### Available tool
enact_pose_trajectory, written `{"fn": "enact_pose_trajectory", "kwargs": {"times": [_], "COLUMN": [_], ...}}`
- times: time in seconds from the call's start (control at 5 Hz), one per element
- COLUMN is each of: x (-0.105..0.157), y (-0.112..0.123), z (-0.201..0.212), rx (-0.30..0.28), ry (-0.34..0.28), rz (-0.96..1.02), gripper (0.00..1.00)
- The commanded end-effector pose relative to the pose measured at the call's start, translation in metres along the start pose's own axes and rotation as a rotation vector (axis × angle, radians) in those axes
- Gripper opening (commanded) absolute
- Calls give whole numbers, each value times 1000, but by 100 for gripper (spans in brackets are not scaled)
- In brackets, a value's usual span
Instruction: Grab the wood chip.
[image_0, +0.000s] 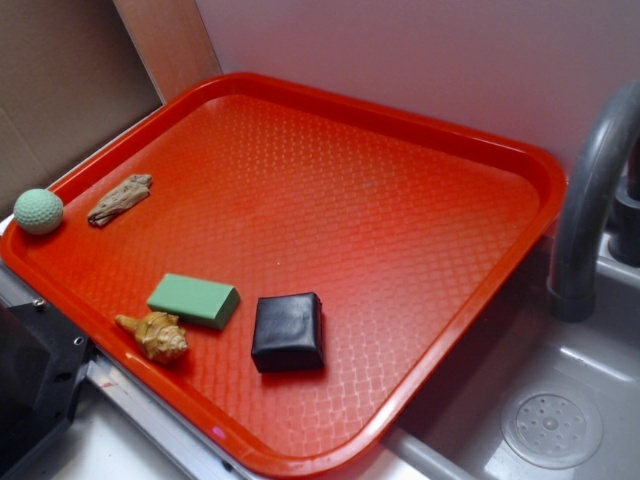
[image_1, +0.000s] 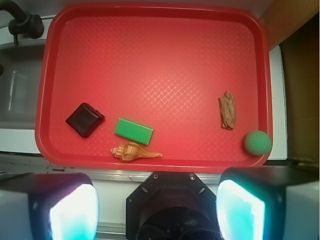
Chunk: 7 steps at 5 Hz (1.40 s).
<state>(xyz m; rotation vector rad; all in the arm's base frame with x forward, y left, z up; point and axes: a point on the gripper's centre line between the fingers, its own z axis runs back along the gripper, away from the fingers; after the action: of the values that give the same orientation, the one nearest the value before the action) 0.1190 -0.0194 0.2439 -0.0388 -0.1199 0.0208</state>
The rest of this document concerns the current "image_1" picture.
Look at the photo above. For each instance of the grey sink faucet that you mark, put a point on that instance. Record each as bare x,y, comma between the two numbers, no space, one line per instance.
23,22

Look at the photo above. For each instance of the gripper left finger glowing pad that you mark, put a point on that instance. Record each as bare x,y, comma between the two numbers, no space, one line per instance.
50,206

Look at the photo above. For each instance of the green golf ball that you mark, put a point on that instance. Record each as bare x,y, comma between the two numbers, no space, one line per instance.
257,143

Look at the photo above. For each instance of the black square pouch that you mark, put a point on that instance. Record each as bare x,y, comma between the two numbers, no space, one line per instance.
85,119

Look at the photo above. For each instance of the green rectangular block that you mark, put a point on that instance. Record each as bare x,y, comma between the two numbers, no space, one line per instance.
133,131

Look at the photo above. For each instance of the tan conch seashell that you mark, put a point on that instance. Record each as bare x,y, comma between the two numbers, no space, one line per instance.
133,151

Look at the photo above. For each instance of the brown wood chip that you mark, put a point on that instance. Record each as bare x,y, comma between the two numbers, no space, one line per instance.
227,110

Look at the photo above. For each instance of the red plastic tray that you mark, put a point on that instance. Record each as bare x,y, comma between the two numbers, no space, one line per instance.
163,66

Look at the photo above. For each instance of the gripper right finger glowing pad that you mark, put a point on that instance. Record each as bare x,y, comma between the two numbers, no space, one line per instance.
269,203

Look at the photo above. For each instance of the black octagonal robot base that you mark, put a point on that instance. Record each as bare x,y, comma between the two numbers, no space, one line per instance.
172,206

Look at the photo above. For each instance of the grey sink basin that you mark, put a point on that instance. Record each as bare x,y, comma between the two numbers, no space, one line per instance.
19,83

